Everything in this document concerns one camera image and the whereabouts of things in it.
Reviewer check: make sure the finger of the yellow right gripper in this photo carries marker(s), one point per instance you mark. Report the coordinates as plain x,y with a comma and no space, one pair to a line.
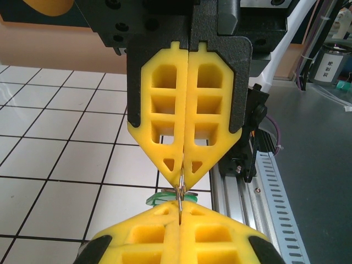
228,110
145,90

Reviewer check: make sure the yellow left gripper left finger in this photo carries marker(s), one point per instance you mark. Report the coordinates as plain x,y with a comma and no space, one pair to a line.
148,236

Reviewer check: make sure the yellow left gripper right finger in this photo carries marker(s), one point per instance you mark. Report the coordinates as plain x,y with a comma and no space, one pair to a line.
214,236

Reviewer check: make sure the silver key with green cover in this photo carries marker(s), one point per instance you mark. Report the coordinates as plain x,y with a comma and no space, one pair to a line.
158,198

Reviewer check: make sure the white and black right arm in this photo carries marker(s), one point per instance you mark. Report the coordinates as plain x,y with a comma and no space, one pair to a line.
277,46

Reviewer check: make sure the grey canister with white label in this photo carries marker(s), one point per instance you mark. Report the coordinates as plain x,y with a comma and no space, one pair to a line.
328,68

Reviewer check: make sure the small green object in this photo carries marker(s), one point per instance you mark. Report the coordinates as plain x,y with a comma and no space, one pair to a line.
342,85

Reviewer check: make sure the white plastic object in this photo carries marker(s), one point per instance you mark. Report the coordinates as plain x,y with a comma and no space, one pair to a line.
343,23

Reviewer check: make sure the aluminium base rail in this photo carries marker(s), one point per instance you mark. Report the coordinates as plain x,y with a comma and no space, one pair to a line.
233,209

